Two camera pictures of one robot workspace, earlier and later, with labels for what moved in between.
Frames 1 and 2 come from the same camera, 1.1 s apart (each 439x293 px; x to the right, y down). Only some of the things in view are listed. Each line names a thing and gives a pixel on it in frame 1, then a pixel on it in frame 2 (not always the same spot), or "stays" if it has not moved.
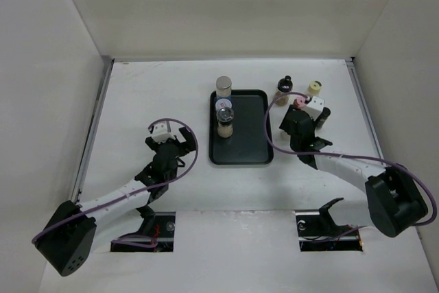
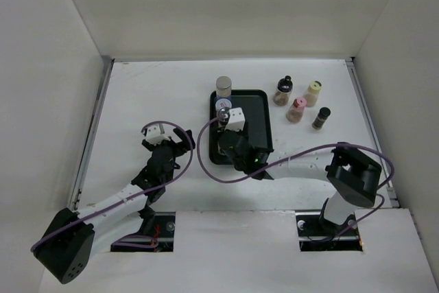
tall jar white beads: [223, 84] stays
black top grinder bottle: [224, 117] stays
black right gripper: [285, 123] to [243, 134]
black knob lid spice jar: [285, 86] stays
